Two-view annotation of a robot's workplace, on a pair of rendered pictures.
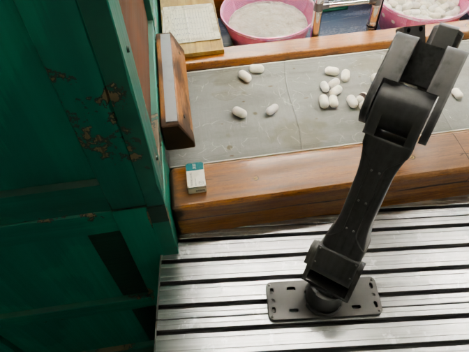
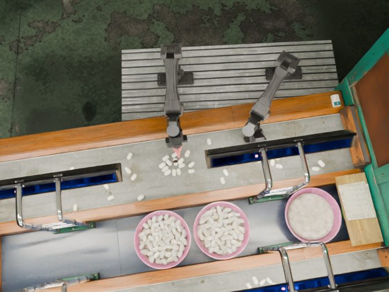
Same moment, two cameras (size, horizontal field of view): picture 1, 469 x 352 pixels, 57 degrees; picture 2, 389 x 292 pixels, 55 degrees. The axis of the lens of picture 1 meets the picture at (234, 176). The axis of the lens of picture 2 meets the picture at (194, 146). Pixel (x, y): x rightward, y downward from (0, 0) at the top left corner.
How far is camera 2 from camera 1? 1.78 m
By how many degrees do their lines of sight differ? 53
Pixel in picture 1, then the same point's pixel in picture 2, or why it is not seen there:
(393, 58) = (295, 64)
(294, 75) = (296, 166)
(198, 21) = (352, 201)
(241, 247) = (311, 91)
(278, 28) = (304, 210)
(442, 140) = (239, 119)
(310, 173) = (292, 103)
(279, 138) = (303, 126)
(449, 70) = (281, 57)
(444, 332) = (246, 64)
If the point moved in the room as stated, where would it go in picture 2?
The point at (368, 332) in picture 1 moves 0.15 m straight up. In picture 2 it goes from (270, 64) to (275, 50)
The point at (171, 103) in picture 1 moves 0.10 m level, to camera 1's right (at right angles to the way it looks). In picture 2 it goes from (353, 115) to (333, 116)
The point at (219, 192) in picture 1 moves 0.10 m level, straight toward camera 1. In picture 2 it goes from (325, 96) to (322, 78)
